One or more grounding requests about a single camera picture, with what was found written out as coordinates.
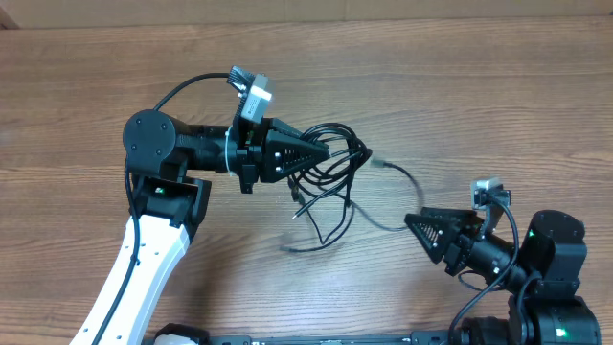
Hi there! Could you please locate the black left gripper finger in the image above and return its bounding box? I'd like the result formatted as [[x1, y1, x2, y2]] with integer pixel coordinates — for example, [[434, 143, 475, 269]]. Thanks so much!
[[270, 118, 302, 139], [261, 130, 329, 183]]

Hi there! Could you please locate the black USB-C cable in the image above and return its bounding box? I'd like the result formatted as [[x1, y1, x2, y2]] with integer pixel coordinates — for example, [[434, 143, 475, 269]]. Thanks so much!
[[280, 155, 427, 254]]

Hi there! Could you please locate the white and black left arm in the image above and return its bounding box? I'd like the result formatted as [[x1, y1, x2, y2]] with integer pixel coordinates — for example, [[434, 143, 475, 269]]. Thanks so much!
[[72, 109, 329, 344]]

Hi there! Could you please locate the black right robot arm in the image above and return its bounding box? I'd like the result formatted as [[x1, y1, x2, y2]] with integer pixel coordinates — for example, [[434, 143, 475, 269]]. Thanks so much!
[[405, 208, 602, 344]]

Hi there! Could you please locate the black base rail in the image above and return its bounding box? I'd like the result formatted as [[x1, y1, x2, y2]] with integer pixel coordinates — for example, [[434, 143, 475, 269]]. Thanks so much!
[[143, 323, 461, 345]]

